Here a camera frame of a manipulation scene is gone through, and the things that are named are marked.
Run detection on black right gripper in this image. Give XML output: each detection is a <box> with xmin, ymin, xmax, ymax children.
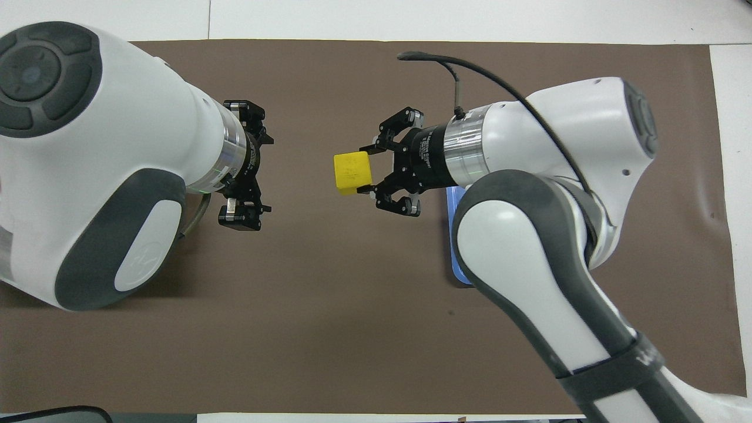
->
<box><xmin>355</xmin><ymin>107</ymin><xmax>459</xmax><ymax>218</ymax></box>

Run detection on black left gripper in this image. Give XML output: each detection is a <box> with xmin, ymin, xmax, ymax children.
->
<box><xmin>217</xmin><ymin>100</ymin><xmax>275</xmax><ymax>231</ymax></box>

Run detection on yellow cube block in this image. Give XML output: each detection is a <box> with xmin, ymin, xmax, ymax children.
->
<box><xmin>334</xmin><ymin>151</ymin><xmax>374</xmax><ymax>196</ymax></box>

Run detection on blue plastic tray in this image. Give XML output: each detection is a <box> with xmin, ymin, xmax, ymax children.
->
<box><xmin>446</xmin><ymin>187</ymin><xmax>474</xmax><ymax>287</ymax></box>

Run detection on brown table mat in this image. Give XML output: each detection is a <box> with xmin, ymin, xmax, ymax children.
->
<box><xmin>0</xmin><ymin>40</ymin><xmax>750</xmax><ymax>415</ymax></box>

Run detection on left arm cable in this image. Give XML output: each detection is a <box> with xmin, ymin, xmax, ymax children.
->
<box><xmin>178</xmin><ymin>193</ymin><xmax>212</xmax><ymax>240</ymax></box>

